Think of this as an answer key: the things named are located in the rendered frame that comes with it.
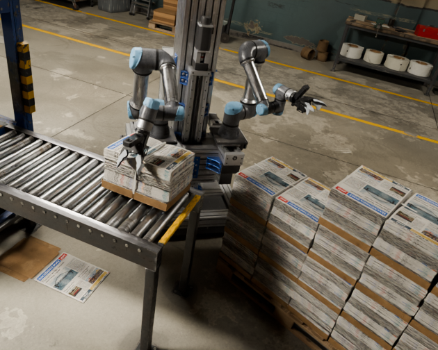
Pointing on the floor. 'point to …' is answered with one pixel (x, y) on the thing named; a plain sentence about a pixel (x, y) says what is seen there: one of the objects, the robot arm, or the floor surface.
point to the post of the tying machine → (14, 23)
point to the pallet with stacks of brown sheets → (165, 17)
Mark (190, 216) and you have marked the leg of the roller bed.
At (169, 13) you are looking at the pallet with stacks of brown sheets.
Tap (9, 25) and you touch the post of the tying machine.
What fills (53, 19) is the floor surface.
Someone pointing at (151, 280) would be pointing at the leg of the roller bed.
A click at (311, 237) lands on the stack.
